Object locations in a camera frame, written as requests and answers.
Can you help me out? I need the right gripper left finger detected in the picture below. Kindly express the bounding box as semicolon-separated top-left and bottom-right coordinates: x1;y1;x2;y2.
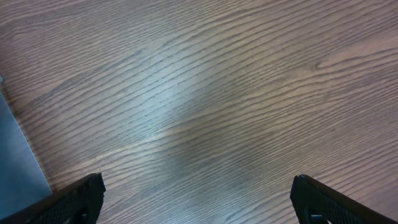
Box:
1;173;106;224

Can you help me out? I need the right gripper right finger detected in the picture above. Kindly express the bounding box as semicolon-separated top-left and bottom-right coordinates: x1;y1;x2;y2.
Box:
290;174;397;224

